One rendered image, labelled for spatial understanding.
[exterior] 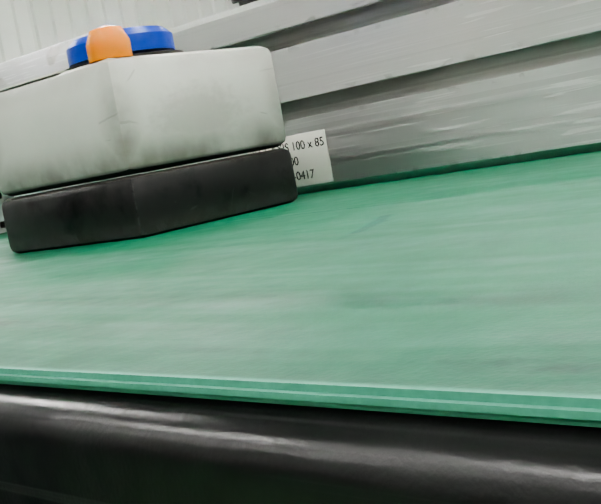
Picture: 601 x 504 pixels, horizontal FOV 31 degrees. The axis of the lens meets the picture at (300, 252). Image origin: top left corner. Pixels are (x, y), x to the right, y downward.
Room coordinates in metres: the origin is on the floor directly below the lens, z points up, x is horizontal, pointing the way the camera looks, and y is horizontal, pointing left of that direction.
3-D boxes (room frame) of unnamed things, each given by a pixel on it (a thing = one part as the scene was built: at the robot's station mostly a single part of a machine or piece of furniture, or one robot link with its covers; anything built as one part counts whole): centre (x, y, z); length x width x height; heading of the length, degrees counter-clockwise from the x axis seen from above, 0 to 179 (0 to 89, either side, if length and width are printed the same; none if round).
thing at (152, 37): (0.41, 0.05, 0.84); 0.04 x 0.04 x 0.02
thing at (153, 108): (0.42, 0.05, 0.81); 0.10 x 0.08 x 0.06; 137
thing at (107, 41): (0.37, 0.05, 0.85); 0.01 x 0.01 x 0.01
